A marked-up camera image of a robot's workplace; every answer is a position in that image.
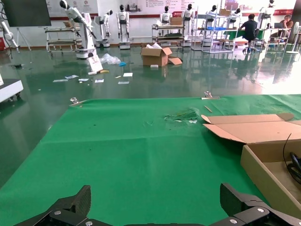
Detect seated person in brown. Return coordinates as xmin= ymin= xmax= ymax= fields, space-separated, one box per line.
xmin=269 ymin=14 xmax=295 ymax=40

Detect white humanoid robot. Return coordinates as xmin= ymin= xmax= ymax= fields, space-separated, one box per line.
xmin=159 ymin=6 xmax=173 ymax=25
xmin=258 ymin=0 xmax=276 ymax=47
xmin=116 ymin=4 xmax=131 ymax=50
xmin=230 ymin=8 xmax=243 ymax=30
xmin=95 ymin=9 xmax=114 ymax=49
xmin=181 ymin=3 xmax=195 ymax=47
xmin=205 ymin=4 xmax=219 ymax=45

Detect flat cardboard piece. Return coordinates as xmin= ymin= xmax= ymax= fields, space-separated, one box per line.
xmin=167 ymin=56 xmax=183 ymax=66

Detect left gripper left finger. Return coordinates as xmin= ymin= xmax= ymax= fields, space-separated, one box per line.
xmin=14 ymin=185 xmax=104 ymax=226

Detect metal cart with shelves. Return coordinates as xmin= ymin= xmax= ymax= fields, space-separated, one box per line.
xmin=151 ymin=23 xmax=187 ymax=48

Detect white leaning board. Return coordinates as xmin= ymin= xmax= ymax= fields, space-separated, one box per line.
xmin=86 ymin=55 xmax=104 ymax=75

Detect metal table clip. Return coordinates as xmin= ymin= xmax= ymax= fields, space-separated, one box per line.
xmin=69 ymin=96 xmax=87 ymax=108
xmin=201 ymin=91 xmax=221 ymax=100

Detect tall metal shelf rack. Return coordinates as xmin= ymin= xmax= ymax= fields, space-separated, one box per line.
xmin=190 ymin=13 xmax=236 ymax=54

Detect white platform on casters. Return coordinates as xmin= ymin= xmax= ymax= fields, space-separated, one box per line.
xmin=0 ymin=74 xmax=24 ymax=104

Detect green table cloth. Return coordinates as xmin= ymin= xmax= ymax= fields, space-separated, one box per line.
xmin=0 ymin=94 xmax=301 ymax=226

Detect open cardboard box on floor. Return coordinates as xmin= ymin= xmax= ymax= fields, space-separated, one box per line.
xmin=140 ymin=43 xmax=174 ymax=67

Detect low metal rack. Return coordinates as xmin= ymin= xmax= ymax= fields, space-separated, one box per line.
xmin=44 ymin=25 xmax=83 ymax=53

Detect black power cable bundle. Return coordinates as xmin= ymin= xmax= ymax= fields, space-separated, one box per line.
xmin=287 ymin=152 xmax=301 ymax=185

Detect cardboard box with round hole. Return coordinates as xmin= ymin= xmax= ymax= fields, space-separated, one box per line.
xmin=201 ymin=112 xmax=301 ymax=218

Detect clear plastic bag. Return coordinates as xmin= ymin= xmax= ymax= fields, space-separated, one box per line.
xmin=99 ymin=53 xmax=122 ymax=66

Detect white robot on wheeled base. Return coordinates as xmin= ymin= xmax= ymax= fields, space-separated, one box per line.
xmin=58 ymin=0 xmax=97 ymax=59

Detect seated person in black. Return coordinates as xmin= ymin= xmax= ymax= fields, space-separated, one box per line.
xmin=239 ymin=13 xmax=259 ymax=52

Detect torn clear tape patch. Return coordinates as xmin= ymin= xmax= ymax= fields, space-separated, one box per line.
xmin=143 ymin=107 xmax=200 ymax=125

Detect black display screen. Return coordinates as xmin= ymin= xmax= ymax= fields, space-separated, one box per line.
xmin=1 ymin=0 xmax=52 ymax=27

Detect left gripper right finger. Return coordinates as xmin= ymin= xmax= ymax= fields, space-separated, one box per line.
xmin=211 ymin=183 xmax=301 ymax=226

